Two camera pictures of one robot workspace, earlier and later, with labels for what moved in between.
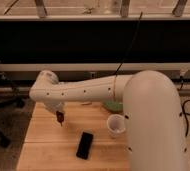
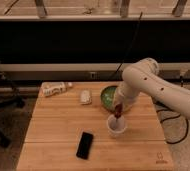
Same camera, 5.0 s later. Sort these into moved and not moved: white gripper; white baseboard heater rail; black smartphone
Moved: white gripper
Not moved: white baseboard heater rail; black smartphone
